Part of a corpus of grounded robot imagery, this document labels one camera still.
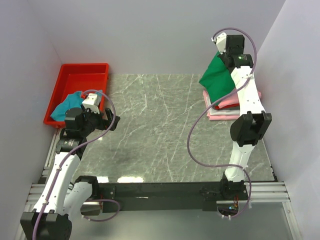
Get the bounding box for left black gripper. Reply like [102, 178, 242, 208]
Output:
[80, 104, 120, 137]

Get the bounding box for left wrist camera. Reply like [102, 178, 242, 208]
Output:
[81, 93, 102, 114]

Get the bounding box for folded white t shirt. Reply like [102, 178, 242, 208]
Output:
[207, 108, 240, 116]

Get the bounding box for aluminium frame rail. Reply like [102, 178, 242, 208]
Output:
[21, 130, 302, 240]

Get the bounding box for folded red t shirt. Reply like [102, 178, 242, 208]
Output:
[213, 104, 225, 110]

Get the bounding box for purple cable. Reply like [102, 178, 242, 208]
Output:
[186, 27, 252, 220]
[31, 89, 122, 240]

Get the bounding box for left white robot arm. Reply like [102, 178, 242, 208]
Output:
[20, 107, 121, 240]

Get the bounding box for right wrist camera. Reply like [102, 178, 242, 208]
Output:
[211, 31, 227, 54]

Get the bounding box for green t shirt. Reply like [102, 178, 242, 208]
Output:
[199, 52, 235, 105]

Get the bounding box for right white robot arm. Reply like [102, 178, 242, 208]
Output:
[215, 32, 272, 200]

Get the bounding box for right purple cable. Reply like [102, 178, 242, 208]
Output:
[186, 27, 252, 220]

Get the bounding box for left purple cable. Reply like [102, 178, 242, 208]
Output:
[31, 89, 122, 240]

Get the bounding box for blue t shirt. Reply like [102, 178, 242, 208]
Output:
[50, 90, 103, 122]

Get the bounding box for black base beam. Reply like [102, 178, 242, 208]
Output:
[72, 181, 248, 217]

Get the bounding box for red plastic bin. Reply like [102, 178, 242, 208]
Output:
[43, 63, 109, 129]

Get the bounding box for folded light pink t shirt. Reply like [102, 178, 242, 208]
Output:
[202, 90, 242, 122]

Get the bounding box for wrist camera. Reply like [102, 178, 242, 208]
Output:
[81, 93, 102, 114]
[211, 31, 227, 54]

